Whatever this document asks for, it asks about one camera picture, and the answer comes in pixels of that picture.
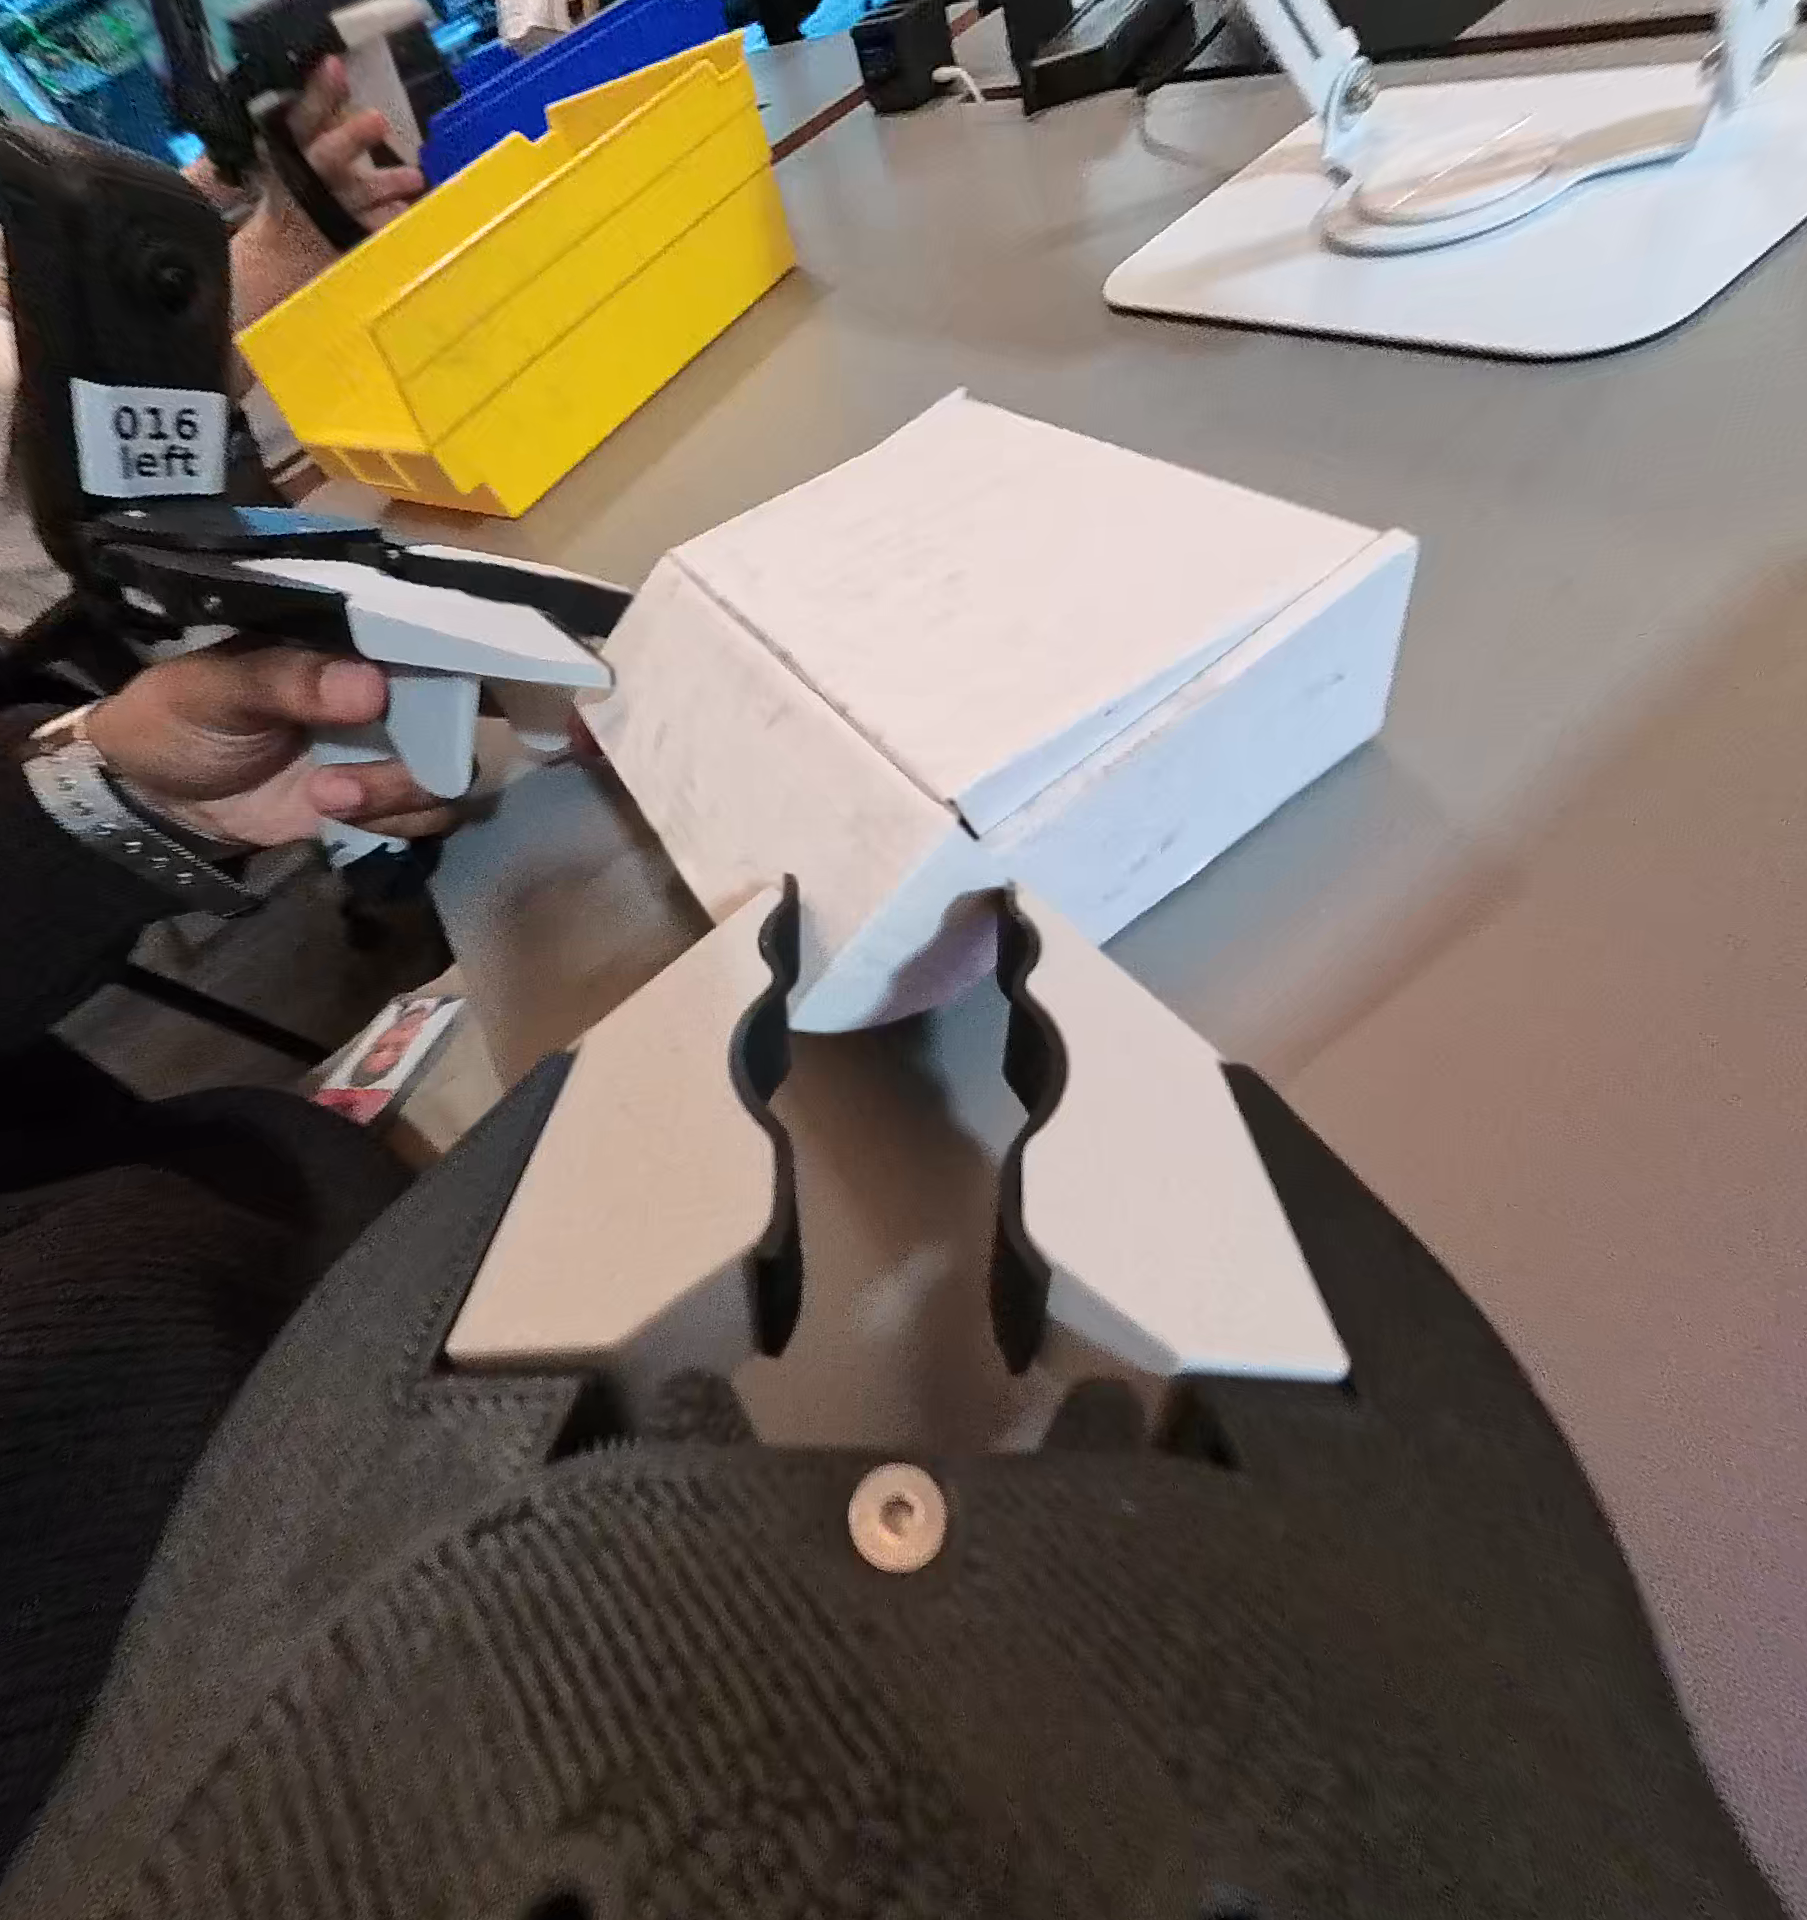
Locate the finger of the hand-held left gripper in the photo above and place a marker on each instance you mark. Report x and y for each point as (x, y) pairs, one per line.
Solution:
(452, 631)
(544, 589)

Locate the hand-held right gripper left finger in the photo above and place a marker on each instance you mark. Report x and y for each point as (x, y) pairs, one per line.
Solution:
(618, 1200)

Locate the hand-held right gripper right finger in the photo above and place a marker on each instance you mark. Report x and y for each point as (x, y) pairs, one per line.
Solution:
(1187, 1200)

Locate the yellow plastic bin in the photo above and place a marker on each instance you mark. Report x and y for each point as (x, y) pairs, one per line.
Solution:
(574, 300)

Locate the white cardboard mailer box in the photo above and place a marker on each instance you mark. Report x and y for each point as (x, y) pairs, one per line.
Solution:
(1023, 600)

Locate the person's left forearm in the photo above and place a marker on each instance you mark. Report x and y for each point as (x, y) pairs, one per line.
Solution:
(18, 931)

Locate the grey desk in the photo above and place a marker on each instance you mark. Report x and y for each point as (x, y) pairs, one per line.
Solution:
(1593, 600)

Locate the person's left hand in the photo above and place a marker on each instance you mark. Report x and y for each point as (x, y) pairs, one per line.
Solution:
(212, 734)

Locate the printed photo card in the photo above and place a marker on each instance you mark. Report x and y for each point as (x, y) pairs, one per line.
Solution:
(392, 1051)

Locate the blue plastic bin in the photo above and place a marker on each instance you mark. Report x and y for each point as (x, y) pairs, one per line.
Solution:
(544, 90)

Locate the person's torso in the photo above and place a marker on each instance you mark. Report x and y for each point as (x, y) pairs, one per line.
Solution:
(92, 1350)

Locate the black power adapter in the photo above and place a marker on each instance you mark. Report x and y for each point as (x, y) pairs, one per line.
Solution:
(903, 52)

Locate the white document stand wooden board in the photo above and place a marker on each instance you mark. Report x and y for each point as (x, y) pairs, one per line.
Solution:
(1517, 271)

